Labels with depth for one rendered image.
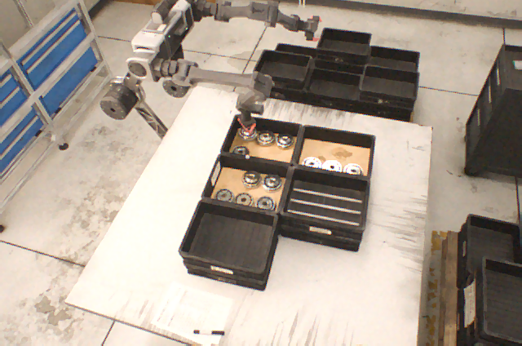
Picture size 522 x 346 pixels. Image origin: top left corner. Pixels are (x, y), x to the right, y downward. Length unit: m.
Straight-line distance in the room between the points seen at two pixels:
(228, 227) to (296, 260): 0.37
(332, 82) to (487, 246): 1.61
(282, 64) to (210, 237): 1.80
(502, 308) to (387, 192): 0.77
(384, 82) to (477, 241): 1.31
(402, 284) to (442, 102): 2.24
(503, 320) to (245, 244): 1.31
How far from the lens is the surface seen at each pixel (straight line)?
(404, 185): 2.48
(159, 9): 2.12
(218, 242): 2.09
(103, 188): 3.54
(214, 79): 1.87
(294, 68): 3.44
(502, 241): 3.00
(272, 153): 2.37
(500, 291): 2.57
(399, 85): 3.38
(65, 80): 3.86
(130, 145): 3.75
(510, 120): 3.12
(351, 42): 3.74
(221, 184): 2.27
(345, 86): 3.46
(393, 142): 2.67
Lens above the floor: 2.65
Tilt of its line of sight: 50 degrees down
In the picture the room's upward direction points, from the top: 4 degrees counter-clockwise
